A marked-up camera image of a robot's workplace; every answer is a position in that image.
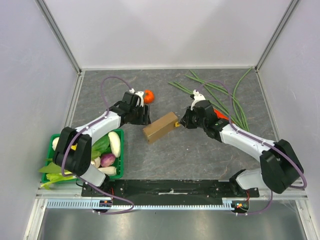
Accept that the brown cardboard express box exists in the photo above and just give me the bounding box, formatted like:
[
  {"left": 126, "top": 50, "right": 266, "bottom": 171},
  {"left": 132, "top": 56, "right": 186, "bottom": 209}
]
[{"left": 143, "top": 112, "right": 178, "bottom": 144}]

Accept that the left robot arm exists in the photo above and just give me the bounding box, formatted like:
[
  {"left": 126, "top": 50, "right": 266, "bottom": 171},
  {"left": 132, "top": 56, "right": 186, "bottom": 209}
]
[{"left": 52, "top": 89, "right": 151, "bottom": 197}]

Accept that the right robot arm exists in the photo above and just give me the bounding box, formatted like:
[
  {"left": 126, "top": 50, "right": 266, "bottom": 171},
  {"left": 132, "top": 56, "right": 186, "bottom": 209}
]
[{"left": 179, "top": 100, "right": 304, "bottom": 197}]

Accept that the orange carrot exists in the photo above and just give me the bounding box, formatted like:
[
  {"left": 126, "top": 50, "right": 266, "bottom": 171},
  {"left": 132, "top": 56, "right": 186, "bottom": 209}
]
[{"left": 213, "top": 108, "right": 230, "bottom": 123}]

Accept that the small orange pumpkin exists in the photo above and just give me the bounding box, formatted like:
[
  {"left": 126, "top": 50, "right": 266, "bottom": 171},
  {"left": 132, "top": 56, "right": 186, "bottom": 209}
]
[{"left": 143, "top": 89, "right": 155, "bottom": 105}]

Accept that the bunch of long green beans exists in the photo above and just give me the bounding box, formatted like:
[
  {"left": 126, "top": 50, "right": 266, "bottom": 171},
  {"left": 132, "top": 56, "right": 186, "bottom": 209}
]
[{"left": 168, "top": 67, "right": 253, "bottom": 132}]

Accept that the white eggplant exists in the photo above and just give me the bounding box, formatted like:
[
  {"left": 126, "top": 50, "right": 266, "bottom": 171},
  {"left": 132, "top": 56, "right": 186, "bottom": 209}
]
[{"left": 108, "top": 131, "right": 121, "bottom": 158}]

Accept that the green leafy vegetable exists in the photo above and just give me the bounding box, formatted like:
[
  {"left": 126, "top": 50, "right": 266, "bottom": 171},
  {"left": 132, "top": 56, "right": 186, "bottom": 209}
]
[{"left": 38, "top": 136, "right": 112, "bottom": 174}]

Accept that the green plastic basket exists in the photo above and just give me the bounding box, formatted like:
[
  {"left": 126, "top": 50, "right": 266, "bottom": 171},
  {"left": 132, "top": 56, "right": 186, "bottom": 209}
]
[{"left": 41, "top": 128, "right": 125, "bottom": 184}]

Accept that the purple onion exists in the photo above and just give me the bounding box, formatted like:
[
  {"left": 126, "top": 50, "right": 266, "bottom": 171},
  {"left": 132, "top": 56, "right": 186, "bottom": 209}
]
[{"left": 100, "top": 153, "right": 116, "bottom": 168}]

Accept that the white mushroom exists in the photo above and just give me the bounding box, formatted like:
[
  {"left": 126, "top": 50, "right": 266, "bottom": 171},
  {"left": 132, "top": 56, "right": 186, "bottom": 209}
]
[{"left": 90, "top": 156, "right": 101, "bottom": 168}]

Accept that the white corn cob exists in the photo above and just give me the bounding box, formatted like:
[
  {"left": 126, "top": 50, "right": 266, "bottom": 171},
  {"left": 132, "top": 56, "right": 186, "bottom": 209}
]
[{"left": 52, "top": 137, "right": 60, "bottom": 151}]

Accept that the green celery stalk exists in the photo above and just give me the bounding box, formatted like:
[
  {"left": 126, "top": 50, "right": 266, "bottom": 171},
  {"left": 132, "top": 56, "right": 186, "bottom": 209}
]
[{"left": 40, "top": 173, "right": 76, "bottom": 190}]

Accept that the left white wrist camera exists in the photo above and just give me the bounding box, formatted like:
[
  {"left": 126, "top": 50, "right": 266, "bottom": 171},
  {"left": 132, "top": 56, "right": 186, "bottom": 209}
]
[{"left": 129, "top": 88, "right": 145, "bottom": 107}]

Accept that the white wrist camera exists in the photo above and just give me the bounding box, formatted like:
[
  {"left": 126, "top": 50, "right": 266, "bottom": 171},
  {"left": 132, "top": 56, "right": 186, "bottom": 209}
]
[
  {"left": 129, "top": 88, "right": 145, "bottom": 107},
  {"left": 190, "top": 89, "right": 206, "bottom": 111}
]

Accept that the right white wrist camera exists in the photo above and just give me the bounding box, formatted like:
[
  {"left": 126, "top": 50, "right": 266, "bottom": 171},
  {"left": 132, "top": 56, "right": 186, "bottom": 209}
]
[{"left": 190, "top": 89, "right": 206, "bottom": 111}]

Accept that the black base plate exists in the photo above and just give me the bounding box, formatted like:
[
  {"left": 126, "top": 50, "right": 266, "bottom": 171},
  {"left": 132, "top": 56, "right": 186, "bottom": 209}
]
[{"left": 81, "top": 178, "right": 259, "bottom": 201}]

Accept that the grey slotted cable duct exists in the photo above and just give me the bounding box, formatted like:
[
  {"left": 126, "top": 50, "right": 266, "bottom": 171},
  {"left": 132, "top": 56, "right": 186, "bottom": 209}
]
[{"left": 46, "top": 197, "right": 235, "bottom": 211}]

